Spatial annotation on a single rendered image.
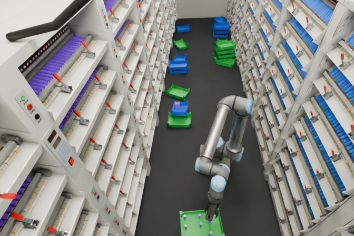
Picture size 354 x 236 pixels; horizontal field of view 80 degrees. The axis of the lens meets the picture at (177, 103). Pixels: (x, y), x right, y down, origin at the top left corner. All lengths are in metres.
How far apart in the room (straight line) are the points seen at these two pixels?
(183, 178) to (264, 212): 0.81
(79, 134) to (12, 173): 0.36
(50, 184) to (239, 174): 1.87
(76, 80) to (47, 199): 0.47
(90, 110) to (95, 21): 0.47
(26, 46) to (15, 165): 0.35
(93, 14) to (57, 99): 0.52
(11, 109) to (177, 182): 1.85
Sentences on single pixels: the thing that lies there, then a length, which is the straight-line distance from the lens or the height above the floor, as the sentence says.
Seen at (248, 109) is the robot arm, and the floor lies 0.92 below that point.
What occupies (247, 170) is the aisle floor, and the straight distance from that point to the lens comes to 2.45.
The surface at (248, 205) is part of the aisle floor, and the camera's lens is 2.29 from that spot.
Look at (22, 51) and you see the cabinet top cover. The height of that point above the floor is 1.81.
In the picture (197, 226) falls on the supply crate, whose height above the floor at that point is 0.32.
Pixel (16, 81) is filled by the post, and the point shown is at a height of 1.75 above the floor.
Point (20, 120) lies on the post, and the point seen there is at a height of 1.66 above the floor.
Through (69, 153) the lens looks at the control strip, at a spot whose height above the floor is 1.40.
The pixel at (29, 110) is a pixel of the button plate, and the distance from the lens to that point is 0.77.
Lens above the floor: 2.08
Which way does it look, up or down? 43 degrees down
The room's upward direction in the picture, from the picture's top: 5 degrees counter-clockwise
